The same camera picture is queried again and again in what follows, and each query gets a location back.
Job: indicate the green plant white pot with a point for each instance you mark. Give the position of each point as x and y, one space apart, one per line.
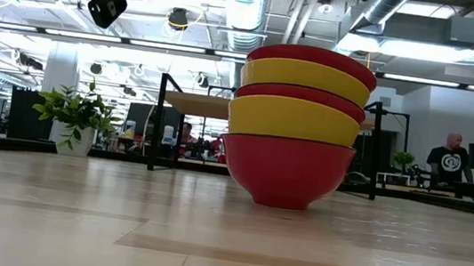
71 136

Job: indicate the large dark screen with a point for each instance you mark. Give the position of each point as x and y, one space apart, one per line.
140 117

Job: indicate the person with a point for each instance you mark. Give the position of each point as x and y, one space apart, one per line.
450 164
217 146
186 138

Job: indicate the yellow mini bowl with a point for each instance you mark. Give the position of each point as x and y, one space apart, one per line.
292 119
301 75

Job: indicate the small green potted plant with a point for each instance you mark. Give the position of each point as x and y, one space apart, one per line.
403 158

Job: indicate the red mini bowl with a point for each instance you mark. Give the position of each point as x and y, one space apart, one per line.
317 57
283 174
304 95

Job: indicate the black background robot arm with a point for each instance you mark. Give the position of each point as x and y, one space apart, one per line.
420 174

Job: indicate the black ceiling device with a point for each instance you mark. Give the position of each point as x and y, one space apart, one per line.
178 19

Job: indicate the wooden shelf black frame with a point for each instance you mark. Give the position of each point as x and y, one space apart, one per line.
195 103

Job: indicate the silver ribbed ventilation duct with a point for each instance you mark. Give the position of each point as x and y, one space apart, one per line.
246 9
385 6

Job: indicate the long ceiling light strip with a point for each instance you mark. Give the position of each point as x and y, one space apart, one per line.
82 35

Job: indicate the black partition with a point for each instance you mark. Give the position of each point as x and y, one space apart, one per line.
24 117

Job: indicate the black table edge rail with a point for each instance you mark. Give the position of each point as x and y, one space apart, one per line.
118 155

